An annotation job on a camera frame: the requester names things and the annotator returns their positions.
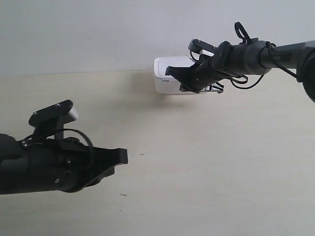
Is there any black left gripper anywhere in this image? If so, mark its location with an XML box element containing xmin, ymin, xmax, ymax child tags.
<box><xmin>14</xmin><ymin>139</ymin><xmax>128</xmax><ymax>193</ymax></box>

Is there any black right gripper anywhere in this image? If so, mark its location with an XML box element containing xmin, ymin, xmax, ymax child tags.
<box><xmin>165</xmin><ymin>41</ymin><xmax>236</xmax><ymax>93</ymax></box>

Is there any white lidded plastic container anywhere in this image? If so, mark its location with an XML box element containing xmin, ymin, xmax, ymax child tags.
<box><xmin>154</xmin><ymin>56</ymin><xmax>223</xmax><ymax>95</ymax></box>

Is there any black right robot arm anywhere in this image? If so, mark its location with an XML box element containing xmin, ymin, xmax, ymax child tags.
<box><xmin>165</xmin><ymin>39</ymin><xmax>315</xmax><ymax>101</ymax></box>

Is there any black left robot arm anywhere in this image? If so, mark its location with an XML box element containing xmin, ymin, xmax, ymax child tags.
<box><xmin>0</xmin><ymin>134</ymin><xmax>128</xmax><ymax>195</ymax></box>

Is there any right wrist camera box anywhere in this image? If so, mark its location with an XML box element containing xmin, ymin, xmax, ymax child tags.
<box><xmin>188</xmin><ymin>39</ymin><xmax>216</xmax><ymax>55</ymax></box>

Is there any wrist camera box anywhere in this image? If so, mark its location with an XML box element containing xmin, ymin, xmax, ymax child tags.
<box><xmin>29</xmin><ymin>99</ymin><xmax>79</xmax><ymax>140</ymax></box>
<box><xmin>188</xmin><ymin>39</ymin><xmax>216</xmax><ymax>55</ymax></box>

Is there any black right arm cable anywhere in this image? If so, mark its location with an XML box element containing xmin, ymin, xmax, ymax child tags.
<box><xmin>221</xmin><ymin>22</ymin><xmax>298</xmax><ymax>89</ymax></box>

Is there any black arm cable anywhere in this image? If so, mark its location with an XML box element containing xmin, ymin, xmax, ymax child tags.
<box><xmin>221</xmin><ymin>22</ymin><xmax>298</xmax><ymax>89</ymax></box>
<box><xmin>24</xmin><ymin>128</ymin><xmax>95</xmax><ymax>170</ymax></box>

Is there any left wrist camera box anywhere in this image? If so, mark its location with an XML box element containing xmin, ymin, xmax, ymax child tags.
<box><xmin>29</xmin><ymin>99</ymin><xmax>79</xmax><ymax>140</ymax></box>

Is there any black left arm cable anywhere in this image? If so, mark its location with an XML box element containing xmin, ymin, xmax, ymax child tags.
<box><xmin>24</xmin><ymin>128</ymin><xmax>95</xmax><ymax>170</ymax></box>

